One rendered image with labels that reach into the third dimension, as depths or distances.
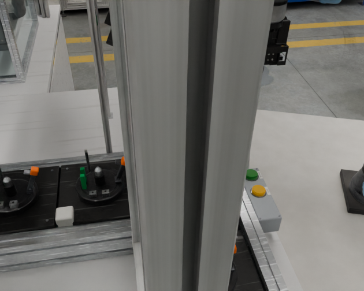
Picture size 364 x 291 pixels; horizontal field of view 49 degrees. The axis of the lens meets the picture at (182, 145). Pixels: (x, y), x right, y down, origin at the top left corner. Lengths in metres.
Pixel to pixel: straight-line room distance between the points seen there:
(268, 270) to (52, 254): 0.56
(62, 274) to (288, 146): 0.91
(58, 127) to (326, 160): 1.03
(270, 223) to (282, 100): 2.40
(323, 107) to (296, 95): 0.26
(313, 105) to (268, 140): 1.93
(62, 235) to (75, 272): 0.11
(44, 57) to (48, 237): 1.26
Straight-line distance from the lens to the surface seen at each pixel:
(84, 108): 1.74
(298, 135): 1.62
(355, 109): 3.56
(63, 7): 5.08
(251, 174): 1.24
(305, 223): 1.30
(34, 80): 2.00
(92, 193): 1.14
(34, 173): 1.15
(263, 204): 1.17
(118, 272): 1.14
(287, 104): 3.43
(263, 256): 1.07
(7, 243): 1.14
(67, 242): 1.11
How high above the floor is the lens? 1.81
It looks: 39 degrees down
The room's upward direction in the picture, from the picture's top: 1 degrees clockwise
